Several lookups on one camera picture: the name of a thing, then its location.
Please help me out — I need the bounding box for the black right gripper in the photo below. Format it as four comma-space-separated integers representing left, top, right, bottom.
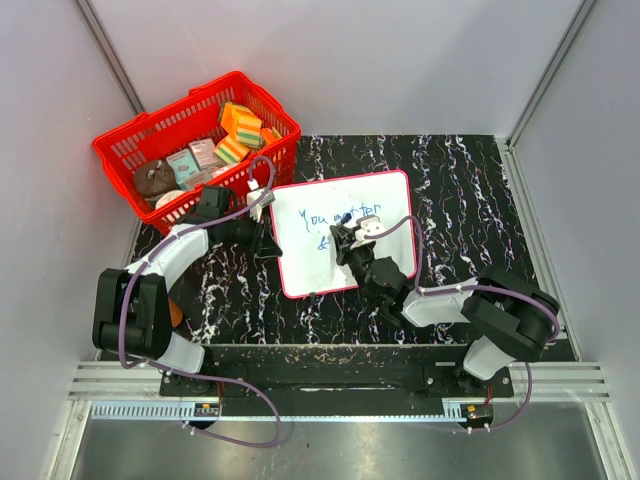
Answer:
333, 224, 377, 305

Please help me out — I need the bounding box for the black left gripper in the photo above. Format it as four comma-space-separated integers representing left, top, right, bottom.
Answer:
221, 209, 283, 259

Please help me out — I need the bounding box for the pink framed whiteboard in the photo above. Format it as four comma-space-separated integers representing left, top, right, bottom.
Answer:
271, 170, 412, 299

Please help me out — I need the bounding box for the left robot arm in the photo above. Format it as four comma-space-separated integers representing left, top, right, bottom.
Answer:
92, 181, 282, 396

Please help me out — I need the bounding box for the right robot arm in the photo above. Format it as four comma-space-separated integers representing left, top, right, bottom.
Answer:
330, 215, 561, 396

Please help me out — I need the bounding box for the striped sponge block lower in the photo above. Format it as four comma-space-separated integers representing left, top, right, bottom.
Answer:
214, 135, 250, 165

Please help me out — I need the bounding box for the striped sponge block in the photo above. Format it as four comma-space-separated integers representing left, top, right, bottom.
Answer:
234, 115, 263, 149
214, 135, 250, 165

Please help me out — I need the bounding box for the pink small box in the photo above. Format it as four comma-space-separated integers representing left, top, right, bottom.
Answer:
189, 138, 220, 170

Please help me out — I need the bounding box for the red plastic basket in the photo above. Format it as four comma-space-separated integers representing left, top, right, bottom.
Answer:
93, 71, 301, 235

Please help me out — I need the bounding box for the teal small box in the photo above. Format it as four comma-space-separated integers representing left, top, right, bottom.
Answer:
166, 149, 200, 190

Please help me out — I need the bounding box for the orange cylindrical bottle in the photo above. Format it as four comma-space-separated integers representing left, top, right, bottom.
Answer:
169, 299, 184, 328

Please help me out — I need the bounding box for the brown round doughnut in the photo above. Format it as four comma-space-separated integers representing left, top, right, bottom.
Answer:
132, 160, 177, 199

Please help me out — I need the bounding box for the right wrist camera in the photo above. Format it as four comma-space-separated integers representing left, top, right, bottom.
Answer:
351, 215, 385, 249

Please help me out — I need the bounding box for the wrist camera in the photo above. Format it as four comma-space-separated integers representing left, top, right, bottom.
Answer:
351, 215, 385, 249
246, 180, 275, 222

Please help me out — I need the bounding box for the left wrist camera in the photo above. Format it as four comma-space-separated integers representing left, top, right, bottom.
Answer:
246, 180, 275, 222

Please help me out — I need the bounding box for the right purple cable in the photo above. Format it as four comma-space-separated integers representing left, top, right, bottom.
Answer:
367, 215, 560, 359

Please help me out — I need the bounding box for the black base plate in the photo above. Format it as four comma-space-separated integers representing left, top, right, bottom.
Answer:
159, 342, 516, 419

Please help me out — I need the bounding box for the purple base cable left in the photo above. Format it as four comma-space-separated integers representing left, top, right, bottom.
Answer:
169, 369, 287, 449

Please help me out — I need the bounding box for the aluminium rail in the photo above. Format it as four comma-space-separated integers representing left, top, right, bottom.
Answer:
68, 362, 610, 422

